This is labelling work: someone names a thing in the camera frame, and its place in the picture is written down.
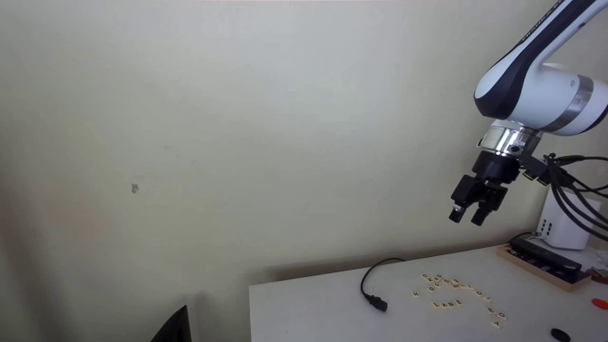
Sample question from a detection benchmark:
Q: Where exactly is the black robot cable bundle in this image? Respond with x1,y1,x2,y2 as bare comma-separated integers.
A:
543,150,608,243

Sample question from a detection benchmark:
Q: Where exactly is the black power strip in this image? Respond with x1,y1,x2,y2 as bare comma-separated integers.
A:
506,234,584,285

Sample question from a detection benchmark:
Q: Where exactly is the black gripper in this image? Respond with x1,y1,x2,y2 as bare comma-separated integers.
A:
448,150,522,228

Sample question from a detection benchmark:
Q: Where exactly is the black chair back corner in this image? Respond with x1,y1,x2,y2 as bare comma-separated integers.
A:
149,304,193,342

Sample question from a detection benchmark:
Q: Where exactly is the white box speaker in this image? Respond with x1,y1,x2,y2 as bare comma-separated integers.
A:
533,186,601,251

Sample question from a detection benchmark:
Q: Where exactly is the black power cable with plug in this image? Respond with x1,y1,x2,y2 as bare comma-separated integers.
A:
358,255,406,314

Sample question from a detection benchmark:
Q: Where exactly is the flat game board box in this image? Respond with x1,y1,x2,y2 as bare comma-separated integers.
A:
495,243,594,295

